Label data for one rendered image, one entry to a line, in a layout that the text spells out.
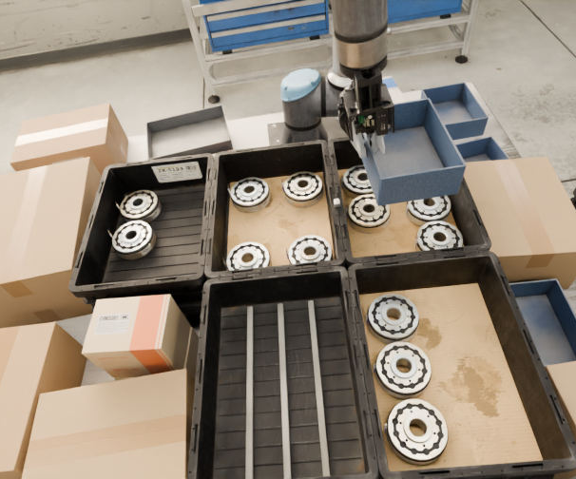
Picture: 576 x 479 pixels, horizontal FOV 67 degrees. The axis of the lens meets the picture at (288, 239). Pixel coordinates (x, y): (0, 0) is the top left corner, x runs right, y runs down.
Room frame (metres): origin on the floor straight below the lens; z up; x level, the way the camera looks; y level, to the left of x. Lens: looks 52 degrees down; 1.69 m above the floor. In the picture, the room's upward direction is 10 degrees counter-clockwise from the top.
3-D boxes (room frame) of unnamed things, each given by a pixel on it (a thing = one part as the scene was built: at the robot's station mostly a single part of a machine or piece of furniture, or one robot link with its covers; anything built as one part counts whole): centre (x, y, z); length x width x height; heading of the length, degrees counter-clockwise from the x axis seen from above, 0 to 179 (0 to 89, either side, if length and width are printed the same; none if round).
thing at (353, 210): (0.69, -0.21, 0.86); 0.10 x 0.10 x 0.01
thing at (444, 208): (0.68, -0.35, 0.86); 0.10 x 0.10 x 0.01
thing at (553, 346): (0.37, -0.51, 0.73); 0.20 x 0.15 x 0.07; 175
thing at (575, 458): (0.29, -0.24, 0.92); 0.40 x 0.30 x 0.02; 175
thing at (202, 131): (1.22, 0.27, 0.77); 0.27 x 0.20 x 0.05; 95
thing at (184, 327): (0.46, 0.35, 0.81); 0.16 x 0.12 x 0.07; 80
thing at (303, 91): (1.12, -0.12, 0.91); 0.13 x 0.12 x 0.14; 78
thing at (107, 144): (1.25, 0.66, 0.78); 0.30 x 0.22 x 0.16; 93
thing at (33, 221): (0.84, 0.66, 0.80); 0.40 x 0.30 x 0.20; 2
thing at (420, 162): (0.62, -0.25, 1.11); 0.20 x 0.15 x 0.07; 179
